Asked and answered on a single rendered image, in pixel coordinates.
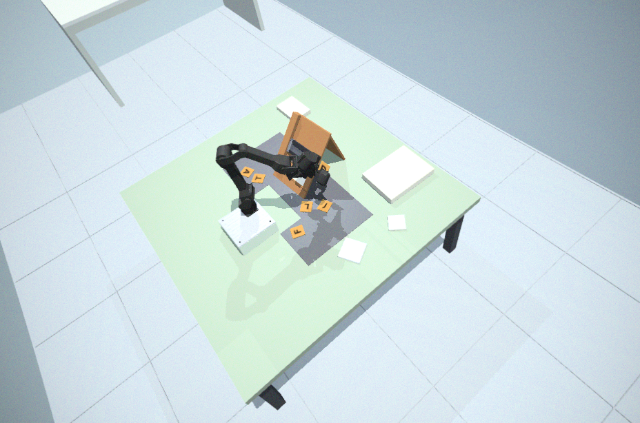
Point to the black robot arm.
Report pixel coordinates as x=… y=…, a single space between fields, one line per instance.
x=279 y=163

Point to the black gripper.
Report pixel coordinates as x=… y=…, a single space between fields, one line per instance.
x=322 y=174

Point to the large tan flat board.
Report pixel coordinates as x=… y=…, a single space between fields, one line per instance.
x=303 y=135

